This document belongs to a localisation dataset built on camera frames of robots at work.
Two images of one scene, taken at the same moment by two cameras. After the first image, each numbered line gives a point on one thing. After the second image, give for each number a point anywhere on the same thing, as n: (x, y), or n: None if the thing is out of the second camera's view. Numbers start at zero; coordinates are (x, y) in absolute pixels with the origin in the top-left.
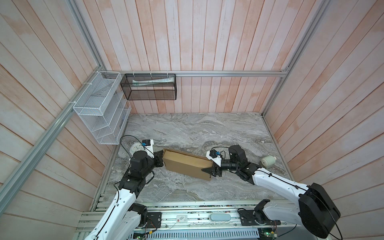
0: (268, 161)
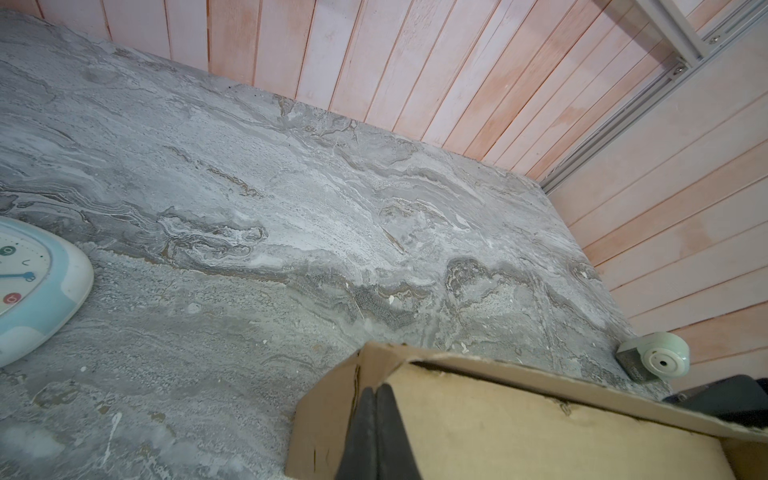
0: (654, 357)
